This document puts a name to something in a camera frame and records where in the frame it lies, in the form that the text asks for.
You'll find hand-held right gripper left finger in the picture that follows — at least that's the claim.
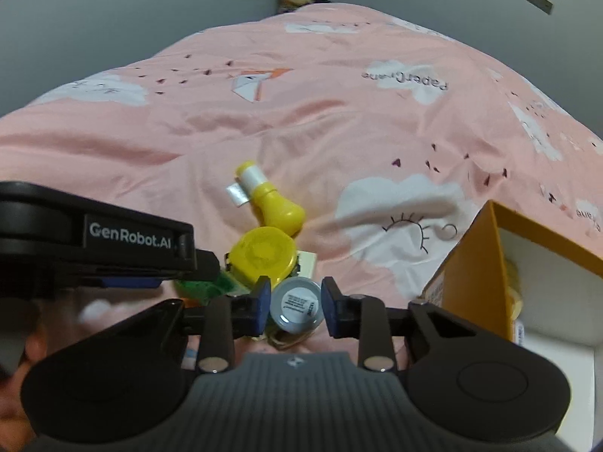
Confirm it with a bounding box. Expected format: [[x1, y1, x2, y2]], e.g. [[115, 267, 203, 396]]
[[118, 277, 272, 374]]

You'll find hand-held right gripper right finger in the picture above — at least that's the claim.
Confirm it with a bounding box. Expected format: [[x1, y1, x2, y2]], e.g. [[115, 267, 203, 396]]
[[321, 277, 476, 373]]

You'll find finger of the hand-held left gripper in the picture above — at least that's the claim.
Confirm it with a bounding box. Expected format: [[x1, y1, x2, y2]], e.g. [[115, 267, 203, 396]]
[[101, 249, 220, 289]]

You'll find green transparent box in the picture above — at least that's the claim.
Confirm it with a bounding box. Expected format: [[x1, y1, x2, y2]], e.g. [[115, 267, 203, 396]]
[[176, 270, 242, 303]]

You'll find grey capped jar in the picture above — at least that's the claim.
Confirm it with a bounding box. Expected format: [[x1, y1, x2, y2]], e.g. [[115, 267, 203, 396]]
[[269, 277, 327, 336]]

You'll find yellow lidded jar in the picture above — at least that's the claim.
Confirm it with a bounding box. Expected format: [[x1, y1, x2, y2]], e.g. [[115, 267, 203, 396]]
[[225, 227, 299, 289]]

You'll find yellow plastic bottle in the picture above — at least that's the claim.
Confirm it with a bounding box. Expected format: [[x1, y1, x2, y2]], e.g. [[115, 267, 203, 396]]
[[225, 161, 306, 239]]

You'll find orange cardboard box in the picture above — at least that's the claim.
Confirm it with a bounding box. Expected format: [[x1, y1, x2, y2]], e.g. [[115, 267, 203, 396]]
[[409, 200, 603, 452]]

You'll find person's left hand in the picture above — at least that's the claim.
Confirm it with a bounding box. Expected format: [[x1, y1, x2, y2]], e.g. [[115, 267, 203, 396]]
[[0, 292, 50, 438]]

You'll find pink printed blanket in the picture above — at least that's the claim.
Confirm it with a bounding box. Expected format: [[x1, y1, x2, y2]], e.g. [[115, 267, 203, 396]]
[[0, 2, 603, 373]]

